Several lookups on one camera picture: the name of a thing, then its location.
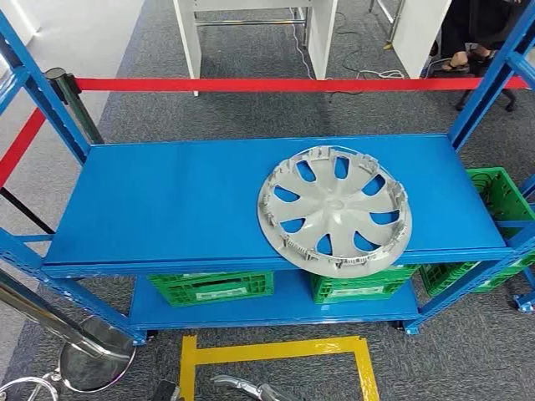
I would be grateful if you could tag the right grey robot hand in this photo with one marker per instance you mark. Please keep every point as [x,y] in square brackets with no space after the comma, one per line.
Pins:
[259,392]

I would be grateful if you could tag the grey plastic wheel hubcap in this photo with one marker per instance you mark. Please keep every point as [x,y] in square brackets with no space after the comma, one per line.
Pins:
[334,205]

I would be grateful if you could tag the green plastic crate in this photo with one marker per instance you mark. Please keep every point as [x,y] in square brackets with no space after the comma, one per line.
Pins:
[497,193]
[359,289]
[208,288]

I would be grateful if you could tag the black barrier belt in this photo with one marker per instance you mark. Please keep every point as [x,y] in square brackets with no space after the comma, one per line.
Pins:
[25,211]

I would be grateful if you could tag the white desk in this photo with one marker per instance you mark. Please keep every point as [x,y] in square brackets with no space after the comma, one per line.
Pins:
[322,33]
[418,33]

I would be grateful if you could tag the black office chair base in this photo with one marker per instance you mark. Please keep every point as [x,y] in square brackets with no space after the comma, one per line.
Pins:
[508,99]

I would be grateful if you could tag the person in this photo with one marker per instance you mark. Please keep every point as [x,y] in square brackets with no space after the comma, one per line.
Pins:
[476,22]

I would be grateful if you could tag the chrome stanchion post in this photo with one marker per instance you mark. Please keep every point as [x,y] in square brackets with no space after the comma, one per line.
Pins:
[77,105]
[96,360]

